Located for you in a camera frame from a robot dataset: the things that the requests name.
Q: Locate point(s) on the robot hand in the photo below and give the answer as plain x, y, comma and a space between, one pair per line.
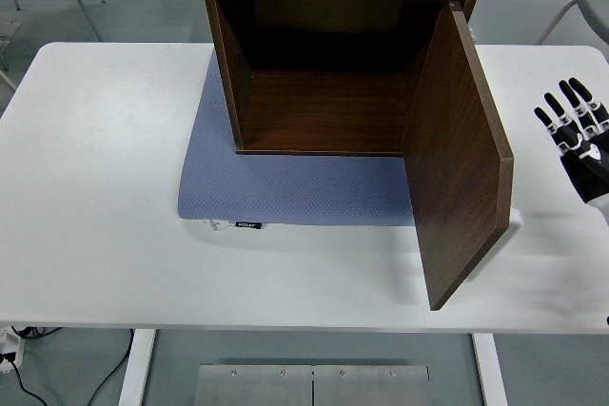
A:
587, 173

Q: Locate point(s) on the brown wooden cabinet door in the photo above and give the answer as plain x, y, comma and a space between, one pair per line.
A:
452, 163

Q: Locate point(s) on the white table leg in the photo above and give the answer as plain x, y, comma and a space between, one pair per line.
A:
135, 368
490, 373

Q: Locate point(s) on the blue-grey textured mat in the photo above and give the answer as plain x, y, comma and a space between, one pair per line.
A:
285, 187

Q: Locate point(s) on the black mat label tag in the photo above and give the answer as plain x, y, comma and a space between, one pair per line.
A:
249, 225

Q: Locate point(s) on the grey metal plate with screws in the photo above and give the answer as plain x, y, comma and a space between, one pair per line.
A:
257, 387

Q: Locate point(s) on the white power strip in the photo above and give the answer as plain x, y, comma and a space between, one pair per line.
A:
12, 346

